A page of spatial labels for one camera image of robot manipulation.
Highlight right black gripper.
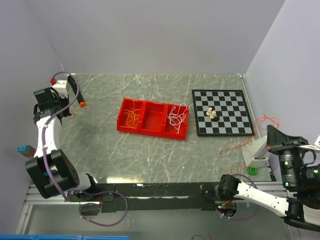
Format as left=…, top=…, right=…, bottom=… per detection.
left=263, top=123, right=308, bottom=187

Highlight orange cable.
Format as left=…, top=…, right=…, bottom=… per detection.
left=123, top=99, right=143, bottom=130

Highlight white cable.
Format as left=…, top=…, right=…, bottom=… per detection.
left=167, top=102, right=188, bottom=135

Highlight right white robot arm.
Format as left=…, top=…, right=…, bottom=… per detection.
left=216, top=125, right=320, bottom=232

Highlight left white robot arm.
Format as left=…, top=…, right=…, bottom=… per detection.
left=25, top=87, right=99, bottom=201

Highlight black orange-tipped marker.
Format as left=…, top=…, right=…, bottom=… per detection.
left=67, top=74, right=87, bottom=108

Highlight white grey stand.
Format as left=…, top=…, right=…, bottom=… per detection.
left=242, top=135, right=271, bottom=168

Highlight green small block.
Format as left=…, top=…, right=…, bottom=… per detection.
left=246, top=166, right=259, bottom=176

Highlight black white chessboard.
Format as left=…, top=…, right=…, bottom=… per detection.
left=192, top=89, right=255, bottom=137

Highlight blue orange toy block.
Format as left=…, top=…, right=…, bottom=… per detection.
left=16, top=145, right=36, bottom=160

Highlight cream chess piece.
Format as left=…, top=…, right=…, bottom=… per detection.
left=206, top=107, right=213, bottom=116
left=210, top=110, right=217, bottom=119

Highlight red three-compartment tray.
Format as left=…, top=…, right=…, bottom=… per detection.
left=116, top=98, right=189, bottom=140

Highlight blue bin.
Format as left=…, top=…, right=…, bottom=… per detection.
left=0, top=234, right=130, bottom=240

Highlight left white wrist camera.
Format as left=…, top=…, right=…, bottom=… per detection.
left=50, top=78, right=69, bottom=99

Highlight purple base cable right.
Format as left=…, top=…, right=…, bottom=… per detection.
left=219, top=173, right=261, bottom=221

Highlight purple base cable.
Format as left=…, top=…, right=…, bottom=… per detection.
left=219, top=173, right=261, bottom=221
left=78, top=191, right=129, bottom=228

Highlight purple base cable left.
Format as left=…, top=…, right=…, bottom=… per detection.
left=78, top=191, right=129, bottom=228

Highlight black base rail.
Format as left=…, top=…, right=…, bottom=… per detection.
left=68, top=181, right=248, bottom=214

